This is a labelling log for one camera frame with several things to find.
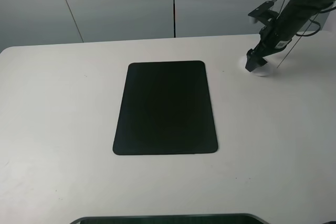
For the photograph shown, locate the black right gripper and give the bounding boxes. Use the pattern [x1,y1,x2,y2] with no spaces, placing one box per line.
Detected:
[245,16,297,72]

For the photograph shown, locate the white wireless computer mouse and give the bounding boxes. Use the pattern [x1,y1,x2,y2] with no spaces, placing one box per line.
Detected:
[238,56,274,77]

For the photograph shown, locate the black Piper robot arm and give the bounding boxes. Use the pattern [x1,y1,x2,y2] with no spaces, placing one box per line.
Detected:
[245,0,335,72]

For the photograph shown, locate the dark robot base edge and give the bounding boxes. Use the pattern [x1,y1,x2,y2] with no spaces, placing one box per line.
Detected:
[71,214,267,223]

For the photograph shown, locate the black rectangular mouse pad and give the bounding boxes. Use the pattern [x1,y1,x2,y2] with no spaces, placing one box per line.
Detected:
[112,60,218,155]

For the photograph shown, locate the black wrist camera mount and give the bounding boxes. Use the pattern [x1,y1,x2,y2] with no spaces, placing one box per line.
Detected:
[248,0,279,26]

